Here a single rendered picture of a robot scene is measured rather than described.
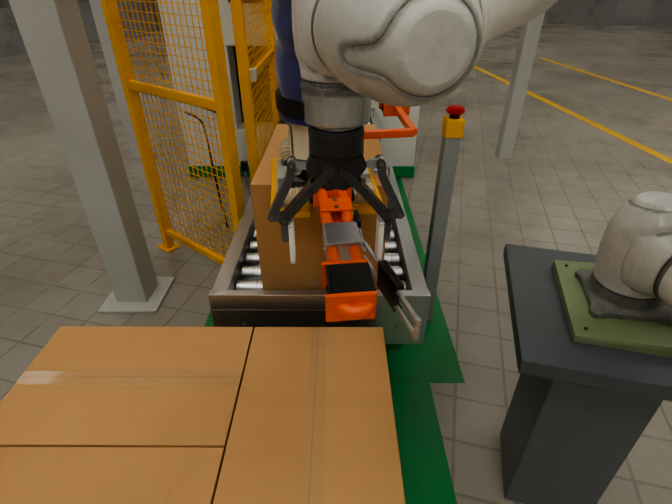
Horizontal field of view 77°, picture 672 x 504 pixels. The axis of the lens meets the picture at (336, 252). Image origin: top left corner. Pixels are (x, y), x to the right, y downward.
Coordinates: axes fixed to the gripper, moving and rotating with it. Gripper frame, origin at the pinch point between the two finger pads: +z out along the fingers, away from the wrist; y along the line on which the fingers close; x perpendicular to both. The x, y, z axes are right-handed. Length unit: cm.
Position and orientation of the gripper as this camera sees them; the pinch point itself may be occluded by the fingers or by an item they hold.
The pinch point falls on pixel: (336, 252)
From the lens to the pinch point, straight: 67.4
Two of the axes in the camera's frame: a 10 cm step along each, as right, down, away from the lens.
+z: 0.0, 8.4, 5.4
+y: -10.0, 0.3, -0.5
